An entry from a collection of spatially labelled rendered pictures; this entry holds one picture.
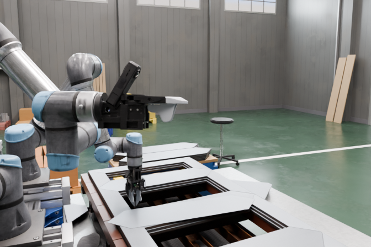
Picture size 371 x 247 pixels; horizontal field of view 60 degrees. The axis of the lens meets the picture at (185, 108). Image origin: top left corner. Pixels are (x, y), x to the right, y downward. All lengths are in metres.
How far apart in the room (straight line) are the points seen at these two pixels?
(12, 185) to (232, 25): 10.36
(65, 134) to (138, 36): 9.17
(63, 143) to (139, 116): 0.20
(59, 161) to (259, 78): 10.96
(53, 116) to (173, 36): 9.50
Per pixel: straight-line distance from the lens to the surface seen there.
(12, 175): 1.08
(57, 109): 0.80
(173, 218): 1.54
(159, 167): 2.27
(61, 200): 1.61
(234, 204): 1.68
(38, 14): 9.76
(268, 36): 11.83
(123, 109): 0.74
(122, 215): 1.58
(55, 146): 0.82
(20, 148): 1.55
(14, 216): 1.12
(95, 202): 1.81
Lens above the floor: 1.53
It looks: 8 degrees down
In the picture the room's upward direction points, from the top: straight up
